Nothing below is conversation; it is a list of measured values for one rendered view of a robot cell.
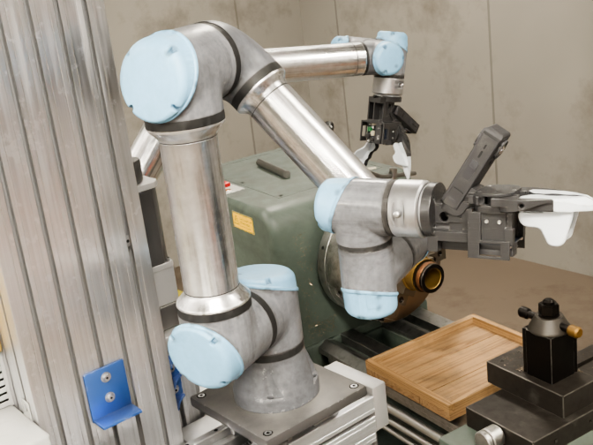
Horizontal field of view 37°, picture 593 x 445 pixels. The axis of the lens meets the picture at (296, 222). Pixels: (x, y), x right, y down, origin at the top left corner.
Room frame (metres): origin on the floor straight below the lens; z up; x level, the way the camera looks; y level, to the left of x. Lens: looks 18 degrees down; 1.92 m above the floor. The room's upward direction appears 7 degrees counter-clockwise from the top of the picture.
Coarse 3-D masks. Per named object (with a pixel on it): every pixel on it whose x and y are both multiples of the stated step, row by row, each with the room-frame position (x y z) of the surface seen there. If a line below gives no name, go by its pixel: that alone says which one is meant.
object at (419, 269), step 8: (424, 264) 2.00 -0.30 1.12; (432, 264) 1.99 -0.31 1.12; (416, 272) 2.00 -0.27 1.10; (424, 272) 1.98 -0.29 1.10; (432, 272) 2.03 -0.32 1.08; (440, 272) 2.00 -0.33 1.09; (408, 280) 2.01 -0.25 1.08; (416, 280) 1.99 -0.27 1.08; (424, 280) 2.04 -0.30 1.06; (432, 280) 2.02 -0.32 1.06; (440, 280) 2.00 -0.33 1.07; (408, 288) 2.02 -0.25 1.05; (416, 288) 2.00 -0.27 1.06; (424, 288) 1.98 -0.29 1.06; (432, 288) 1.99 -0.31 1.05
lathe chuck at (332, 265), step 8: (328, 248) 2.11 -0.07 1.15; (336, 248) 2.09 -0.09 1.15; (328, 256) 2.10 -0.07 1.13; (336, 256) 2.07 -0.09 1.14; (328, 264) 2.10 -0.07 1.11; (336, 264) 2.07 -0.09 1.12; (328, 272) 2.09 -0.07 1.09; (336, 272) 2.06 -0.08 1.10; (328, 280) 2.10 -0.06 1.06; (336, 280) 2.07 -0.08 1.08; (336, 296) 2.10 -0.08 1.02; (416, 296) 2.14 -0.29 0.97; (424, 296) 2.16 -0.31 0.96; (408, 304) 2.13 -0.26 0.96; (416, 304) 2.14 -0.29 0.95; (400, 312) 2.11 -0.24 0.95; (408, 312) 2.13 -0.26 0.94; (376, 320) 2.11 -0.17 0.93; (384, 320) 2.09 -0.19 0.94; (392, 320) 2.10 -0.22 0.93
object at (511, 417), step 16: (592, 352) 1.73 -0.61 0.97; (592, 368) 1.66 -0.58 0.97; (480, 400) 1.59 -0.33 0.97; (496, 400) 1.58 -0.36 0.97; (512, 400) 1.58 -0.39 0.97; (480, 416) 1.54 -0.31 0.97; (496, 416) 1.52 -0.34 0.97; (512, 416) 1.52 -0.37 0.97; (528, 416) 1.51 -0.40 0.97; (544, 416) 1.50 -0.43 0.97; (576, 416) 1.49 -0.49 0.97; (592, 416) 1.50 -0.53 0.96; (512, 432) 1.46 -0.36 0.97; (528, 432) 1.46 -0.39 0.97; (544, 432) 1.45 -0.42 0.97; (560, 432) 1.46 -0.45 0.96; (576, 432) 1.48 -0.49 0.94
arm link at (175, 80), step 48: (144, 48) 1.22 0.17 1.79; (192, 48) 1.22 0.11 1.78; (144, 96) 1.21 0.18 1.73; (192, 96) 1.20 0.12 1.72; (192, 144) 1.22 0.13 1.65; (192, 192) 1.22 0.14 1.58; (192, 240) 1.22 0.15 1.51; (192, 288) 1.23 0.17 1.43; (240, 288) 1.26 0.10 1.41; (192, 336) 1.20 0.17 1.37; (240, 336) 1.22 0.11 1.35
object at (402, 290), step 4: (400, 284) 2.04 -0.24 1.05; (400, 288) 2.04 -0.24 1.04; (404, 288) 2.03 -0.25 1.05; (400, 292) 2.03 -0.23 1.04; (404, 292) 2.02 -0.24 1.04; (408, 292) 2.03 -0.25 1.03; (412, 292) 2.04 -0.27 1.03; (400, 296) 2.04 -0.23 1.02; (404, 296) 2.05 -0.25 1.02; (408, 296) 2.05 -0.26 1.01; (412, 296) 2.04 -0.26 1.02; (400, 300) 2.05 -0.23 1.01; (404, 300) 2.05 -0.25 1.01; (400, 304) 2.04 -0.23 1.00; (404, 304) 2.05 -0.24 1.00; (396, 308) 2.06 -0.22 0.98; (396, 312) 2.06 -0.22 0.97; (388, 316) 2.04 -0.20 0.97; (392, 316) 2.05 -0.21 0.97; (380, 320) 2.08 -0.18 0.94
